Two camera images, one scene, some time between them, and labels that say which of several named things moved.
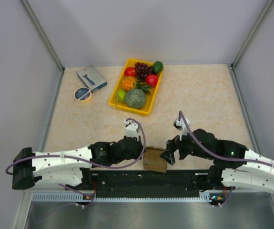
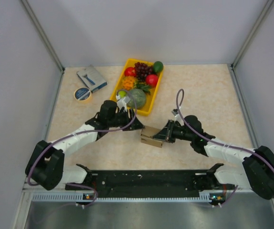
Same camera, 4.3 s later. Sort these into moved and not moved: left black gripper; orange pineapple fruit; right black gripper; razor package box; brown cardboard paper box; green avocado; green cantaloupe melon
Moved: brown cardboard paper box; right black gripper; left black gripper
Not moved: razor package box; green cantaloupe melon; orange pineapple fruit; green avocado
